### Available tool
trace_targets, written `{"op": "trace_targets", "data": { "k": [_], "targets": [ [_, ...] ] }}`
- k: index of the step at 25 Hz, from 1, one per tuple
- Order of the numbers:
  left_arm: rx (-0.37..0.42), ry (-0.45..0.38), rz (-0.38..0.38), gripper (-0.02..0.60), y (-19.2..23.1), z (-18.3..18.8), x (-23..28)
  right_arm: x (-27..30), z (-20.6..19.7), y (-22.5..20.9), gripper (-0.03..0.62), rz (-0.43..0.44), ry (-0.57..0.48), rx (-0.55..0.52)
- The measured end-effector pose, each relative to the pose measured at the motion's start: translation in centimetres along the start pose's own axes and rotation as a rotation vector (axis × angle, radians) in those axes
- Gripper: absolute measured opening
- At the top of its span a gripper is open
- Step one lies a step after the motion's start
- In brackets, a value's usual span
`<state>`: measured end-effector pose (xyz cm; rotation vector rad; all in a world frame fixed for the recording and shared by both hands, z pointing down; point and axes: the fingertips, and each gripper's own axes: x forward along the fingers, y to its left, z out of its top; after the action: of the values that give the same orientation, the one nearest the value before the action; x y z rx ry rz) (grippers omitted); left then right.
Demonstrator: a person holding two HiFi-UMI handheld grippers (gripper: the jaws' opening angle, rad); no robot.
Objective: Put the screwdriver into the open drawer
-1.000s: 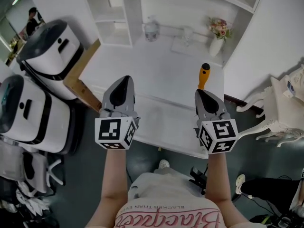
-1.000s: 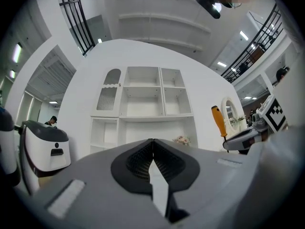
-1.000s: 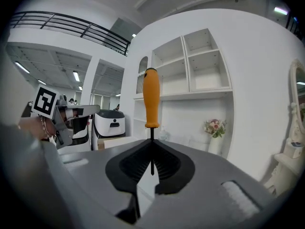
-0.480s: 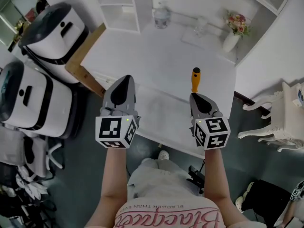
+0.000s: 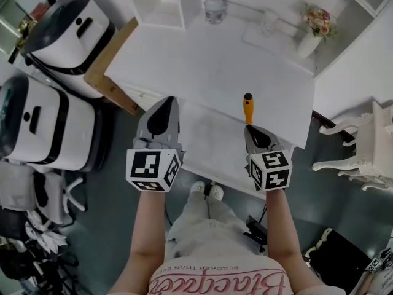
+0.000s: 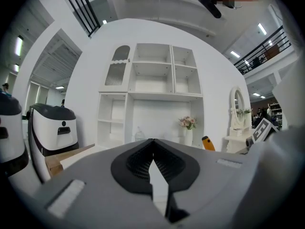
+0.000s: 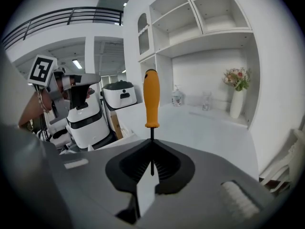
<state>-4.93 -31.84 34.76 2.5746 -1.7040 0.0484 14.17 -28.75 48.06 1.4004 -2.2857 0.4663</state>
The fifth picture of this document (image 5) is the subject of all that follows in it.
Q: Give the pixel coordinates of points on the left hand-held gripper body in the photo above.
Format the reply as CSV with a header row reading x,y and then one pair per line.
x,y
153,152

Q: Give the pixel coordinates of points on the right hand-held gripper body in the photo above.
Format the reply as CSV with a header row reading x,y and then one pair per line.
x,y
276,171

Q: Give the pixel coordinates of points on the orange screwdriver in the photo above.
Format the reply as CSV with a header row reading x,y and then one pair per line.
x,y
248,109

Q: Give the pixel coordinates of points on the person's right forearm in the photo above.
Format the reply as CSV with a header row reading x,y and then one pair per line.
x,y
279,235

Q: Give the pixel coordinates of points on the person's left forearm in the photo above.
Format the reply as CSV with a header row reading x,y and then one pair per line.
x,y
147,235

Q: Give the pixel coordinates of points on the person's left white shoe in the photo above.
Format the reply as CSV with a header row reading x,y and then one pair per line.
x,y
197,187

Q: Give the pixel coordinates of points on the person's white shoe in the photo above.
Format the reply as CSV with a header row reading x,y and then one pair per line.
x,y
197,187
216,191

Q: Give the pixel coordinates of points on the person's right white shoe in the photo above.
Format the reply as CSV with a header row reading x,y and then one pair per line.
x,y
216,191

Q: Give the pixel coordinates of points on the brown cardboard box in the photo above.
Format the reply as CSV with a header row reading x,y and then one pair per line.
x,y
107,78

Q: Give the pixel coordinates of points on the light grey trousers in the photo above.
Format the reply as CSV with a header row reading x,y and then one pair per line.
x,y
208,232

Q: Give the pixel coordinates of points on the white ornate vanity table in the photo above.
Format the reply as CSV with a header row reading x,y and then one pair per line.
x,y
374,146

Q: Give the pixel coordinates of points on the white desk with hutch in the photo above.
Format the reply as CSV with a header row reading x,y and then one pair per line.
x,y
215,69

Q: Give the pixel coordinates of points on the white and black robot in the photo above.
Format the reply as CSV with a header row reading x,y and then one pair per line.
x,y
46,128
70,41

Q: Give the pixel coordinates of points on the white vase with flowers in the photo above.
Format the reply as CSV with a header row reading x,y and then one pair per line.
x,y
308,46

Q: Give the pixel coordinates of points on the white shirt with pink print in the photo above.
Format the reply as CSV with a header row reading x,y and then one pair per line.
x,y
215,284

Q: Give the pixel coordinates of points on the white crumpled cloth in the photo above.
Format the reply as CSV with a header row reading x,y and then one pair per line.
x,y
46,238

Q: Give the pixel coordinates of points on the grey office chair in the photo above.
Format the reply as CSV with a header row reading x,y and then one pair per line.
x,y
15,189

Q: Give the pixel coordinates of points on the clear drinking glass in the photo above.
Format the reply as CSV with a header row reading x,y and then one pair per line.
x,y
268,23

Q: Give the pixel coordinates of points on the clear glass jar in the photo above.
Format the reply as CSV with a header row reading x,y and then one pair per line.
x,y
214,11

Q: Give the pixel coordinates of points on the red box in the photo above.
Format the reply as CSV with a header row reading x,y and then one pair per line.
x,y
40,11

